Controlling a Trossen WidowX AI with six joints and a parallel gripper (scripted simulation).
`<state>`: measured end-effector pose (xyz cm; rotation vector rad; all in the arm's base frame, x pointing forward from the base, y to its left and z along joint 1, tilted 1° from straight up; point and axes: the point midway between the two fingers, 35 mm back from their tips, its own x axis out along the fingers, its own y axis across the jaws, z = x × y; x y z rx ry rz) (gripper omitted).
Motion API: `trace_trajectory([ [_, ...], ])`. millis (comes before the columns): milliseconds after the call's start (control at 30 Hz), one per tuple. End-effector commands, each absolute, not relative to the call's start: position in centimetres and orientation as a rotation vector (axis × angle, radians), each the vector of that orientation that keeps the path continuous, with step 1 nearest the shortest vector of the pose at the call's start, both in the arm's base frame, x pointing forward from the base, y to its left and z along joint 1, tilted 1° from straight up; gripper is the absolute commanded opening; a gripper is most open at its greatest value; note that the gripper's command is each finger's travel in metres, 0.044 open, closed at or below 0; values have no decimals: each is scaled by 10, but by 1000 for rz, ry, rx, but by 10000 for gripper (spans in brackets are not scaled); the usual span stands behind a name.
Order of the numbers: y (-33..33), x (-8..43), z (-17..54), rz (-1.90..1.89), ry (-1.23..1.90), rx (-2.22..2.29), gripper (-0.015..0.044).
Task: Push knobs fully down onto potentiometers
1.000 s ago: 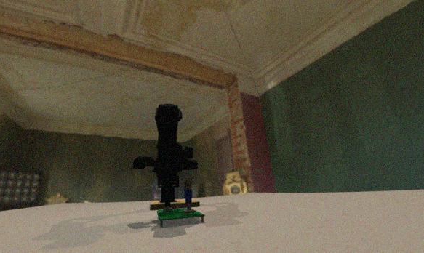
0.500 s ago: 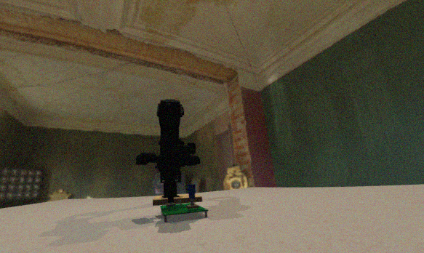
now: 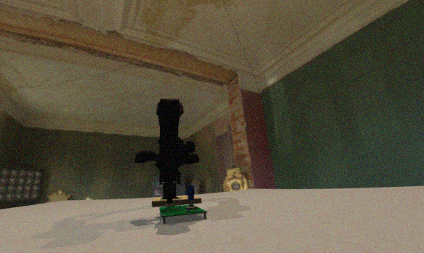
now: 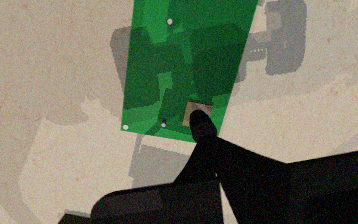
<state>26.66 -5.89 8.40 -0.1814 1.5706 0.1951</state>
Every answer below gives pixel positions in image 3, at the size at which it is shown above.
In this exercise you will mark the green circuit board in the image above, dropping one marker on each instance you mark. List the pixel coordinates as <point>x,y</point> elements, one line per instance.
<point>170,210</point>

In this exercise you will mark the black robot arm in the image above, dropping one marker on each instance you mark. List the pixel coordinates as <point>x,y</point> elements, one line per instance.
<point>169,112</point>

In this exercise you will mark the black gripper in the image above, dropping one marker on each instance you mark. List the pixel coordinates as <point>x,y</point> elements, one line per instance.
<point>167,164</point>

